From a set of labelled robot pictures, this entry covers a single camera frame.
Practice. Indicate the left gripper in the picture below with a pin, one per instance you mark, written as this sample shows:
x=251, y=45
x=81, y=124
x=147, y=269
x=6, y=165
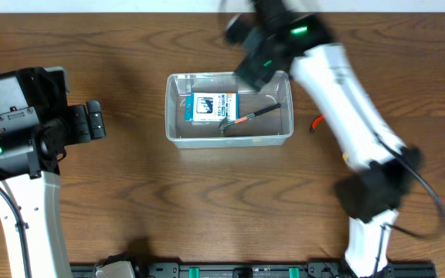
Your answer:
x=78, y=124

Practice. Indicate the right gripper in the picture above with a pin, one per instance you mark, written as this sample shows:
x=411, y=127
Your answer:
x=253, y=62

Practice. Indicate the orange handled cutting pliers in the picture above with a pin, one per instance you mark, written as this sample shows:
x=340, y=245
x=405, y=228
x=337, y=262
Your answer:
x=316, y=121

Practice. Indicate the small black handled hammer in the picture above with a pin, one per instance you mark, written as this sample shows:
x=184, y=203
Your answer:
x=225, y=124

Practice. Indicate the blue white screwdriver set box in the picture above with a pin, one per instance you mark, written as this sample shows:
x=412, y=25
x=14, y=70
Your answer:
x=208, y=107

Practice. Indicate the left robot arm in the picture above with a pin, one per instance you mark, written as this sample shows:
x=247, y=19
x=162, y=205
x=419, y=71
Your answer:
x=29, y=213

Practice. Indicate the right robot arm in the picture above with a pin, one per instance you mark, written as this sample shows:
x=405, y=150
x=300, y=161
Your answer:
x=382, y=165

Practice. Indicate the clear plastic container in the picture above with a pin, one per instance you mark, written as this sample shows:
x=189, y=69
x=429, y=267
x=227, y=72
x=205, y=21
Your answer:
x=269, y=129

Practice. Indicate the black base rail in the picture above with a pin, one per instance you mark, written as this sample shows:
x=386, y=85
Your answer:
x=175, y=269

